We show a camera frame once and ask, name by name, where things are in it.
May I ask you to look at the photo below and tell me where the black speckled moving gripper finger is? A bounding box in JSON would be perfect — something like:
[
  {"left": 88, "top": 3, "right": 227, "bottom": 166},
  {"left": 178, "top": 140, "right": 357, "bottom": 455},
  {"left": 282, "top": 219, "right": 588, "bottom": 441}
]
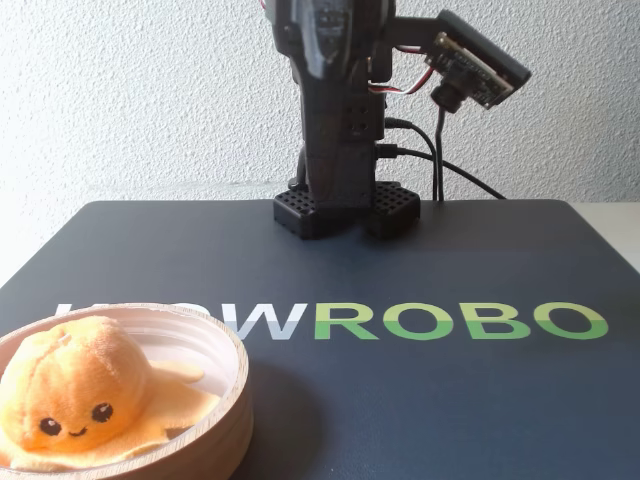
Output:
[{"left": 299, "top": 0, "right": 354, "bottom": 80}]

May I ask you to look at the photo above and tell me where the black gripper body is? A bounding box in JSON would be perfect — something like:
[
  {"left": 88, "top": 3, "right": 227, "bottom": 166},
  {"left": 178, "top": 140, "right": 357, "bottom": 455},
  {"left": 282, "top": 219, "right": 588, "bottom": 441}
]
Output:
[{"left": 272, "top": 0, "right": 397, "bottom": 87}]

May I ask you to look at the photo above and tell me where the orange octopus plush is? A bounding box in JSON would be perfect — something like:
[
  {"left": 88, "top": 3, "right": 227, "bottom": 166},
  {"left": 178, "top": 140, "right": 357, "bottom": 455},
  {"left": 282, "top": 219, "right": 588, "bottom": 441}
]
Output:
[{"left": 0, "top": 315, "right": 224, "bottom": 471}]

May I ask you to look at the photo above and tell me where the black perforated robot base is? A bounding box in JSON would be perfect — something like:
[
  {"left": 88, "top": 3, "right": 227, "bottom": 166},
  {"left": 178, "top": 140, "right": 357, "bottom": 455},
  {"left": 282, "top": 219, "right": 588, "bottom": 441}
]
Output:
[{"left": 273, "top": 179, "right": 421, "bottom": 241}]

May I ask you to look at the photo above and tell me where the dark blue logo mat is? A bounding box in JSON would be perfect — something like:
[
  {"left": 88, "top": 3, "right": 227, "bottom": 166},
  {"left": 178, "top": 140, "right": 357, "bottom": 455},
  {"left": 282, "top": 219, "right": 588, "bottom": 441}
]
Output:
[{"left": 0, "top": 199, "right": 640, "bottom": 480}]

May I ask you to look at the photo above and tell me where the white wooden-rimmed bowl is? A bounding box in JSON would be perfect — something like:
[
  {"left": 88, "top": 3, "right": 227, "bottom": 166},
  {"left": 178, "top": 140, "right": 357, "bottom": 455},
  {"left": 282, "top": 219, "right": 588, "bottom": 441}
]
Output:
[{"left": 0, "top": 302, "right": 250, "bottom": 480}]

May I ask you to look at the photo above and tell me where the red white black servo wire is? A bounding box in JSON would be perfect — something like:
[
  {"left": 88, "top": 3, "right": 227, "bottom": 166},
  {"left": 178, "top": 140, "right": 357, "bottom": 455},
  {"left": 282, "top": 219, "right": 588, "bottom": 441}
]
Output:
[{"left": 367, "top": 67, "right": 437, "bottom": 97}]

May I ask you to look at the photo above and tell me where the black gripper-mounted camera module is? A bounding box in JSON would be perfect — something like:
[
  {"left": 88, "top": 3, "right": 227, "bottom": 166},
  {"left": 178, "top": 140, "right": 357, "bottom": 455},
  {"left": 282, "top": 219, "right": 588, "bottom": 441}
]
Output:
[{"left": 392, "top": 8, "right": 533, "bottom": 115}]

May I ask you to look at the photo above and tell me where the black usb cable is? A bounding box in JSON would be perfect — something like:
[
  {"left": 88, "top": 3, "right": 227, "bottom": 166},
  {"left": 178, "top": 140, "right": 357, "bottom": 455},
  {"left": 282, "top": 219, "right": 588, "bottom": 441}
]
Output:
[
  {"left": 375, "top": 143, "right": 507, "bottom": 201},
  {"left": 383, "top": 116, "right": 441, "bottom": 202}
]

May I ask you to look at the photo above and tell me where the black camera cable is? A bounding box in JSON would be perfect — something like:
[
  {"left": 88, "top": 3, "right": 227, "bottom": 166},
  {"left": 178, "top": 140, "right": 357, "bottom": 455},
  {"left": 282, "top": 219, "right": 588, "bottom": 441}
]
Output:
[{"left": 432, "top": 107, "right": 447, "bottom": 202}]

